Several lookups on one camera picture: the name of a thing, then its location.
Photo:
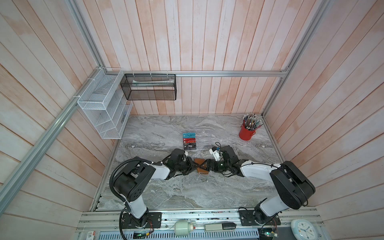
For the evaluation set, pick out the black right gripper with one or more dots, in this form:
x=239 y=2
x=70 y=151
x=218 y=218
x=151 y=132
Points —
x=213 y=161

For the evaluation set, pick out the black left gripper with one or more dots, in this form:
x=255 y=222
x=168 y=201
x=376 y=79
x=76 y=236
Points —
x=191 y=166

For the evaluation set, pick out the brown leather card holder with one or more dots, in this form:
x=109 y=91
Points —
x=202 y=166

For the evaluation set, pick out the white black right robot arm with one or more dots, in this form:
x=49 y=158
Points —
x=293 y=188

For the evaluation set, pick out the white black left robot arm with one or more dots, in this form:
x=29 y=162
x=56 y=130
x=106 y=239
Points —
x=130 y=178

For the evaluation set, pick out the black card in stand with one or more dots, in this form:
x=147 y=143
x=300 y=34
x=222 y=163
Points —
x=189 y=146

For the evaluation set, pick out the red card in stand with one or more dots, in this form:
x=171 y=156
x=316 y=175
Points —
x=189 y=140

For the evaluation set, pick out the teal card in stand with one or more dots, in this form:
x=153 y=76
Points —
x=189 y=135

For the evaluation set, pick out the clear acrylic card stand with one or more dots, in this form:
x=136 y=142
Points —
x=204 y=140

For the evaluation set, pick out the red metal pencil bucket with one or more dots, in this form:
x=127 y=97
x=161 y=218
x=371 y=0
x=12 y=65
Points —
x=246 y=134

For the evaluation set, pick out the grey black rectangular device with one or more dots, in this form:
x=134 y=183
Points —
x=220 y=227

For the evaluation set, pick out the white cylindrical device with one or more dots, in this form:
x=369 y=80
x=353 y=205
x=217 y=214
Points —
x=183 y=228

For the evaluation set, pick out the white analog clock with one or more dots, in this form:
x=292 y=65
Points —
x=303 y=230

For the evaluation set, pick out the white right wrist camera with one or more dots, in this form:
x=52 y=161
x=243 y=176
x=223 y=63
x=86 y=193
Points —
x=216 y=153

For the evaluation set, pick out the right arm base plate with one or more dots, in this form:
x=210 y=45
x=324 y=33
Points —
x=256 y=218

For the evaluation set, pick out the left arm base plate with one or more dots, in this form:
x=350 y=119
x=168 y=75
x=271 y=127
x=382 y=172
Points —
x=151 y=219

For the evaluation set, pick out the black mesh wall basket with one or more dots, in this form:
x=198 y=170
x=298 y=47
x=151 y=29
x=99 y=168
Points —
x=149 y=87

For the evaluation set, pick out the white wire mesh shelf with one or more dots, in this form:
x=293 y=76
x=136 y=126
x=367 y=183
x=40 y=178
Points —
x=104 y=103

